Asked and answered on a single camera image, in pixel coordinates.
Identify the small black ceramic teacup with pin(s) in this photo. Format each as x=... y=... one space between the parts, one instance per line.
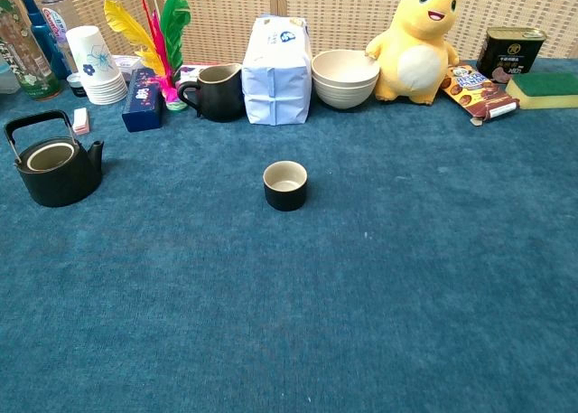
x=285 y=198

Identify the blue table cloth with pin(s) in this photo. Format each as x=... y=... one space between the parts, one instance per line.
x=316 y=295

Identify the light blue paper bag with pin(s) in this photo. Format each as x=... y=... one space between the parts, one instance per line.
x=276 y=83

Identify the beige bowl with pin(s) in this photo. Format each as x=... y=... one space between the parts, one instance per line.
x=345 y=69
x=345 y=96

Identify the black ceramic pitcher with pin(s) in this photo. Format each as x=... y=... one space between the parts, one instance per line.
x=221 y=99

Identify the pink white box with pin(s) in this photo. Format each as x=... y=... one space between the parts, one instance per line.
x=189 y=72

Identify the dark blue cardboard box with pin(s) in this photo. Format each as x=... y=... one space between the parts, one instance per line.
x=142 y=103

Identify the woven wicker screen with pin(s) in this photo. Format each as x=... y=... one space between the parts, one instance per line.
x=347 y=11

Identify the colourful feather shuttlecock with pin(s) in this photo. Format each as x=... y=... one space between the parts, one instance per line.
x=155 y=51

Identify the yellow plush dinosaur toy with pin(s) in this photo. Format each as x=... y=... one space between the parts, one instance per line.
x=417 y=47

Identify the small white box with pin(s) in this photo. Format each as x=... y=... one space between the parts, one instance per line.
x=127 y=65

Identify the brown panda cookie box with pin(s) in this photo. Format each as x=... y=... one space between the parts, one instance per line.
x=478 y=94

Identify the pink white eraser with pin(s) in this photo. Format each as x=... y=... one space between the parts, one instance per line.
x=81 y=121

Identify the stack of white paper cups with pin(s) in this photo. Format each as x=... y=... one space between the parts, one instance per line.
x=97 y=67

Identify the small black jar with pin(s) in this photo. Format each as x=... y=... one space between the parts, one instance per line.
x=77 y=87

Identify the black luncheon meat can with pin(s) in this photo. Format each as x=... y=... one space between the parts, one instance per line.
x=510 y=53

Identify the yellow green sponge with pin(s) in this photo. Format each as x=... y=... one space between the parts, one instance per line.
x=544 y=90

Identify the clear plastic drink bottle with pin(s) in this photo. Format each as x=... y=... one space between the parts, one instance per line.
x=56 y=20

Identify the green floral label bottle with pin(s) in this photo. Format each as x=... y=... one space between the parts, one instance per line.
x=25 y=60

